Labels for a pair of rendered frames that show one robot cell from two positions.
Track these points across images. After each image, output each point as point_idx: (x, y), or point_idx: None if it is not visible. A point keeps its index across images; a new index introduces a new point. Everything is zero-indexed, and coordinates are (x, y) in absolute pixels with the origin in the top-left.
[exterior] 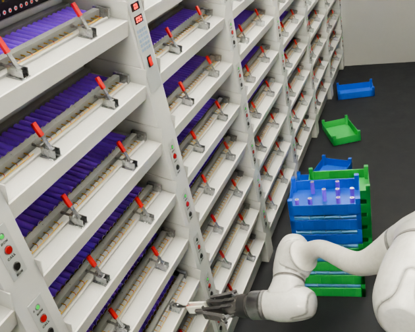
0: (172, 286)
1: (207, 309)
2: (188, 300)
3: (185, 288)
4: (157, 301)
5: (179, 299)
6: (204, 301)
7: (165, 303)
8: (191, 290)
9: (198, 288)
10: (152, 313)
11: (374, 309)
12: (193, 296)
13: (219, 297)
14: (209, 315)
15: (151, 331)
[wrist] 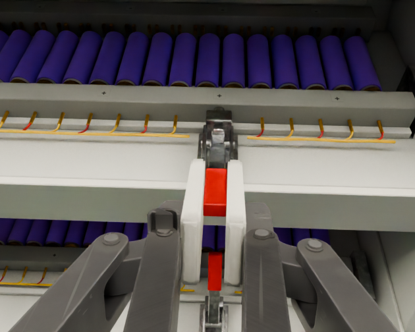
0: (312, 91)
1: (143, 259)
2: (301, 190)
3: (361, 155)
4: (206, 74)
5: (280, 153)
6: (243, 217)
7: (204, 95)
8: (365, 183)
9: None
10: (141, 83)
11: None
12: (364, 222)
13: (334, 323)
14: (52, 288)
15: (35, 99)
